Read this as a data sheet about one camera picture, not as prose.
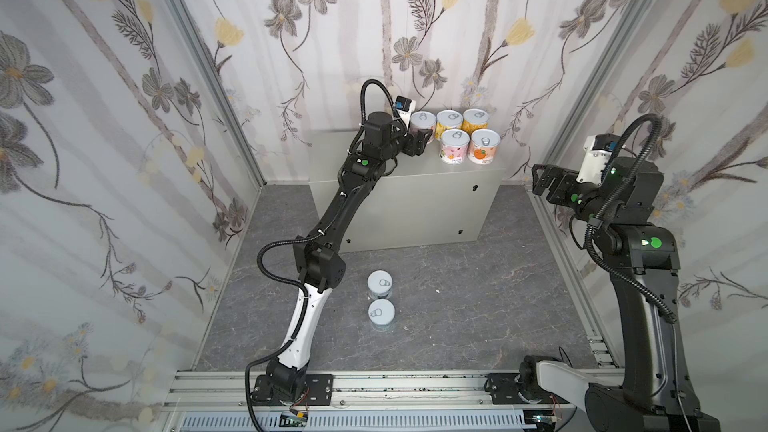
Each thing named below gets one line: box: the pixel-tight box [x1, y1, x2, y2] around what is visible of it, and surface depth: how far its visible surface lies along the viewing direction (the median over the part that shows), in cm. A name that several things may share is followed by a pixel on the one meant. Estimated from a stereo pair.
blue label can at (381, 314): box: [367, 298, 396, 332], surface depth 84 cm
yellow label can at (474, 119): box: [460, 108, 489, 137], surface depth 84 cm
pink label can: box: [439, 129, 470, 165], surface depth 78 cm
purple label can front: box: [409, 111, 437, 145], surface depth 83 cm
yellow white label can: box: [435, 110, 463, 140], surface depth 84 cm
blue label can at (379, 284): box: [366, 269, 394, 299], surface depth 90 cm
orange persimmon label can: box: [467, 128, 501, 165], surface depth 78 cm
